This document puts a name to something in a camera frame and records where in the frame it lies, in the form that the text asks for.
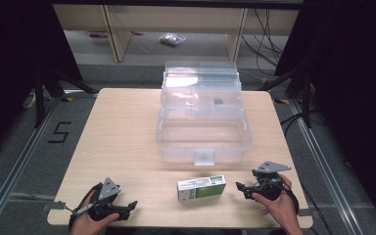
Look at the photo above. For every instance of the black curtain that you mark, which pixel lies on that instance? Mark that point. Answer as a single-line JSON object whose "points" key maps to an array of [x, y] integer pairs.
{"points": [[13, 65], [355, 81]]}

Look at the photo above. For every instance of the person's right hand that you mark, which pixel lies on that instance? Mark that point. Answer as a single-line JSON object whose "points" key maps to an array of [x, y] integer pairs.
{"points": [[282, 209]]}

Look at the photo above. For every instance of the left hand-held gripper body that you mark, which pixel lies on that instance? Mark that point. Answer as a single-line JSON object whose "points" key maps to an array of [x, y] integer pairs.
{"points": [[108, 190]]}

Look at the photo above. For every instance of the crumpled clear plastic bag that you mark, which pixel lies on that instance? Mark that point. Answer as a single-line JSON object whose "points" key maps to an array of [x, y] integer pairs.
{"points": [[172, 39]]}

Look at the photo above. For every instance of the black metal stand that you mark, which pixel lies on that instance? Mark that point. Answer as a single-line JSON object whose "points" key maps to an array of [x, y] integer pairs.
{"points": [[306, 98], [39, 98]]}

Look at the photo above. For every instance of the aluminium floor rail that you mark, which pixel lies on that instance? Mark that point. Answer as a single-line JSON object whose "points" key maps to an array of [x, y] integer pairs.
{"points": [[326, 163], [19, 163]]}

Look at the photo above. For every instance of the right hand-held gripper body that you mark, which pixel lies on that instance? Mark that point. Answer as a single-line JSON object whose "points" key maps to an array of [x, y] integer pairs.
{"points": [[267, 182]]}

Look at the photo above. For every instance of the clear plastic storage box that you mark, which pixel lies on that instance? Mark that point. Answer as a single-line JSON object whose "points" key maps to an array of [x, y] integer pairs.
{"points": [[204, 130]]}

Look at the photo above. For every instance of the wooden shelf unit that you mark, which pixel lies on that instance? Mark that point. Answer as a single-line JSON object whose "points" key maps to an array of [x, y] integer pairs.
{"points": [[176, 19]]}

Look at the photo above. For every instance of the small dark latch part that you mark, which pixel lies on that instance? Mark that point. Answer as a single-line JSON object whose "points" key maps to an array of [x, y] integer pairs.
{"points": [[218, 100]]}

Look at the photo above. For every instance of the white and green carton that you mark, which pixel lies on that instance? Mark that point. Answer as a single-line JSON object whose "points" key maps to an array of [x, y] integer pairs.
{"points": [[201, 188]]}

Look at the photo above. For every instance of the person's left hand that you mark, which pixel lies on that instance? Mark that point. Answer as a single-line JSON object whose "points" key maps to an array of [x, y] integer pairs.
{"points": [[86, 223]]}

